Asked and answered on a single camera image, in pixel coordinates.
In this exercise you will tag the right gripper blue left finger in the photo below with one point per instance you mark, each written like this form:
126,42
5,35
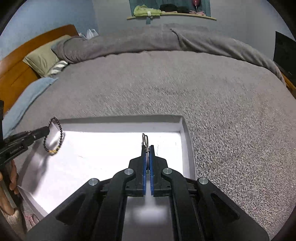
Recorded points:
137,186

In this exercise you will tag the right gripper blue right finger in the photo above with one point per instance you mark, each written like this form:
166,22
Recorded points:
159,186

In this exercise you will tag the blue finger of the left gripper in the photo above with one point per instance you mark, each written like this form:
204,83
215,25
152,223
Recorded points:
40,132

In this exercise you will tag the person's left hand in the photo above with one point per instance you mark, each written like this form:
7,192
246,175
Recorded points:
10,176

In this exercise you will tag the light blue blanket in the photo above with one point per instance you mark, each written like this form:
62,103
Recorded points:
29,95

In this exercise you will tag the grey cardboard tray box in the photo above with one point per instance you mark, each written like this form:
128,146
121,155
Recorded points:
75,180

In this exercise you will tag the striped grey white pillow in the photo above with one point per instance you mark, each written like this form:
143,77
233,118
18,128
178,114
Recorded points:
57,68

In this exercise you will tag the olive green pillow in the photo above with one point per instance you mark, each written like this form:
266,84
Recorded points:
43,58

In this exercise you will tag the grey fleece bed blanket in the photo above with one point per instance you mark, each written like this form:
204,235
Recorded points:
241,117

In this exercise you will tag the white plastic bag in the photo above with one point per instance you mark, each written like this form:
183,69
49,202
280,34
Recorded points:
91,33

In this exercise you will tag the grey rolled duvet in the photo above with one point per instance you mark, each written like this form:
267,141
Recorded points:
165,37

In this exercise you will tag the green folded cloth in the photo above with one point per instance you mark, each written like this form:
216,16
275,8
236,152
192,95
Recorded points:
143,10

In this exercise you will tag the wooden tv stand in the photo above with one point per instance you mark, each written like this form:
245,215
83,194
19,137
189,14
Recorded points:
290,86

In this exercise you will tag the wooden window shelf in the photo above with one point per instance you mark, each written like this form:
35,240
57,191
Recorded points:
174,14

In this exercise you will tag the black clothing pile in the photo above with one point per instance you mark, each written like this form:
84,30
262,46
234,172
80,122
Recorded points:
172,8

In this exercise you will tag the pink items on shelf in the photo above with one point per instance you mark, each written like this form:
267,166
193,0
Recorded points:
199,13

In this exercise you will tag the black television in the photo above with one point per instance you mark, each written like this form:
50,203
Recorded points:
284,55

